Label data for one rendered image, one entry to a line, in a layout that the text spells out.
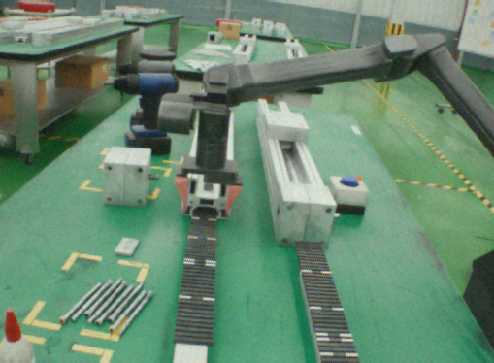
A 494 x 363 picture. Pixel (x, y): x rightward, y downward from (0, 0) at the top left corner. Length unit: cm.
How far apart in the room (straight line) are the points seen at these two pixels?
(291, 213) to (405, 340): 32
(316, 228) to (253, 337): 30
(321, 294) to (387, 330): 12
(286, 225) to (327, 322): 27
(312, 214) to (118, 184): 40
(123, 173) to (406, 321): 61
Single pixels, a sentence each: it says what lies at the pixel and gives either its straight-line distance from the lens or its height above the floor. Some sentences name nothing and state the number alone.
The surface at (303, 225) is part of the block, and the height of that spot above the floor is 83.
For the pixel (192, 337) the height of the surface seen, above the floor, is 81.
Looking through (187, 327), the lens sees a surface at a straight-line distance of 64.
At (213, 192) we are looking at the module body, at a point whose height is 82.
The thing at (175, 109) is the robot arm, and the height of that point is 102.
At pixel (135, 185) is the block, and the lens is 100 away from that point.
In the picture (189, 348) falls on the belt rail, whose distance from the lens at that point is 61.
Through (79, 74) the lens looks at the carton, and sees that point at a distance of 476.
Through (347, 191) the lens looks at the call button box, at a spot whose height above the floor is 83.
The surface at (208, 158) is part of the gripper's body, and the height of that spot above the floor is 94.
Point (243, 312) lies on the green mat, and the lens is 73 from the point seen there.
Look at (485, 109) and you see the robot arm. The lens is 102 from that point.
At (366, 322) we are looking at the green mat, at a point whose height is 78.
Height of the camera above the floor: 122
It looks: 23 degrees down
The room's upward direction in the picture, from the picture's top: 7 degrees clockwise
